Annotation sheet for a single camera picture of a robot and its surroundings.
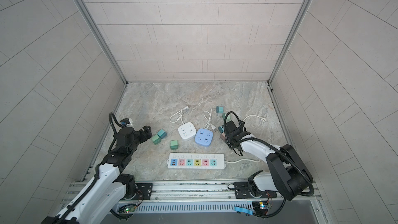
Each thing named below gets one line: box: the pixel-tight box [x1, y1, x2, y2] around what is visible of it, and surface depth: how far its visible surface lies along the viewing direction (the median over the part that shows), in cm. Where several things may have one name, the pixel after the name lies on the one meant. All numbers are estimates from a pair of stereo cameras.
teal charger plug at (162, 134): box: [157, 129, 168, 139], surface depth 90 cm
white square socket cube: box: [177, 122, 197, 142], surface depth 91 cm
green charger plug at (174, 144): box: [170, 140, 179, 152], surface depth 86 cm
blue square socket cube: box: [194, 128, 214, 148], surface depth 88 cm
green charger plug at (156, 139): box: [151, 134, 162, 145], surface depth 87 cm
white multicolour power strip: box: [166, 152, 226, 170], surface depth 80 cm
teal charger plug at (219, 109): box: [216, 106, 225, 114], surface depth 101 cm
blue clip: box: [233, 205, 254, 216], surface depth 67 cm
